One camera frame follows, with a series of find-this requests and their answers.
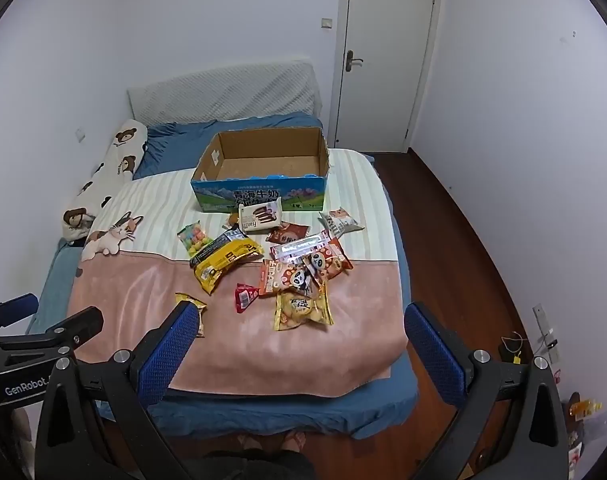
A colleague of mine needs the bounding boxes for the person's legs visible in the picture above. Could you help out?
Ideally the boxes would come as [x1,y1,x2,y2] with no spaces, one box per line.
[204,432,319,480]

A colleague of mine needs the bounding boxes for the white grey snack packet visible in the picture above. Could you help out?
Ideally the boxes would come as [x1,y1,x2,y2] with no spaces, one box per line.
[319,207,365,237]

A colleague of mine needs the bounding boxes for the blue printed cardboard box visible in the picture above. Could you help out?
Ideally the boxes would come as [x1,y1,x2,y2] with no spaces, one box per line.
[191,126,331,213]

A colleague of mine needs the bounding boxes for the striped pink cat print blanket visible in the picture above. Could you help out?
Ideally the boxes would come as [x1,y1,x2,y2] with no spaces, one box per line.
[66,149,409,397]

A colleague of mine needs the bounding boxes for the white quilted headboard cushion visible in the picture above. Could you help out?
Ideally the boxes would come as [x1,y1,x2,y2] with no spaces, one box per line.
[127,60,318,123]

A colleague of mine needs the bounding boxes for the orange snack packet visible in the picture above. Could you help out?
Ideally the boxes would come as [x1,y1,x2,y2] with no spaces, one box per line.
[256,259,304,296]
[308,237,354,281]

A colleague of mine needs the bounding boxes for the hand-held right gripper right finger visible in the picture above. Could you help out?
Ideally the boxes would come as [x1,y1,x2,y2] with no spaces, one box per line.
[403,301,571,480]

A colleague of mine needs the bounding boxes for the bear print pillow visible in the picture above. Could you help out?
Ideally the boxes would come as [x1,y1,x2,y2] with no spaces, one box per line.
[62,119,149,241]

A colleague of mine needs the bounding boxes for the white wall power socket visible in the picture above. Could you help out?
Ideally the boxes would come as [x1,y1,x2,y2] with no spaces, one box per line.
[532,303,560,363]

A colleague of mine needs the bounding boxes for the white chocolate biscuit packet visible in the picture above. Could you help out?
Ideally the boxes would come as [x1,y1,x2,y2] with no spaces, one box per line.
[238,197,284,233]

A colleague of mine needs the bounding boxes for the light blue cloth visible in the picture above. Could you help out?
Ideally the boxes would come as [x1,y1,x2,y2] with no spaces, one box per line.
[26,240,84,336]

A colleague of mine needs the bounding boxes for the blue pillow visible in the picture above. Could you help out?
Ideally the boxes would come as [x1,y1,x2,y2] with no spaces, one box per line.
[134,112,324,181]

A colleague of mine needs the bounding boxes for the small yellow snack packet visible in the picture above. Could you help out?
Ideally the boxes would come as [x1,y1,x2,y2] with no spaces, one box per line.
[175,292,208,337]

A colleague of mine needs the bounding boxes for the yellow biscuit packet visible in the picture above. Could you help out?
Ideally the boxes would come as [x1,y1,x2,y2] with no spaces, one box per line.
[274,285,334,332]

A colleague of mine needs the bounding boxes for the brown snack packet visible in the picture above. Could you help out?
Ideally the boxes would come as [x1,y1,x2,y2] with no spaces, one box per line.
[265,222,310,246]

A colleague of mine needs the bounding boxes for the colourful candy ball packet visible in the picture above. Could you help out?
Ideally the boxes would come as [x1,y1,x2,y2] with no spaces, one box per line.
[178,224,215,260]

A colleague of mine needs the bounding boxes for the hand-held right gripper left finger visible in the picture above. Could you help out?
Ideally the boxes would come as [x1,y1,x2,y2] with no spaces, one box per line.
[34,301,204,480]

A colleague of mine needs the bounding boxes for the white door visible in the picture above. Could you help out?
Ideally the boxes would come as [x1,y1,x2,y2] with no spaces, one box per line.
[333,0,441,153]

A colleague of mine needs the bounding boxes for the small red snack packet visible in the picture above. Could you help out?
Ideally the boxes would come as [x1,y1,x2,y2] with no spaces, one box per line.
[234,282,259,316]

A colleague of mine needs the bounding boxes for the black snack packet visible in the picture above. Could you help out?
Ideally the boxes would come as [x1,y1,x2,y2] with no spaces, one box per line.
[190,227,249,268]

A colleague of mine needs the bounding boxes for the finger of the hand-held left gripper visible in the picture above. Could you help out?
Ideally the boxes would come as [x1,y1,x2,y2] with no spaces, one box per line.
[0,293,39,336]
[0,306,104,361]

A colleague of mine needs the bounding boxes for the yellow cord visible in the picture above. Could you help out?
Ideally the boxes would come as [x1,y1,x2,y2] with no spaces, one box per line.
[501,331,528,365]

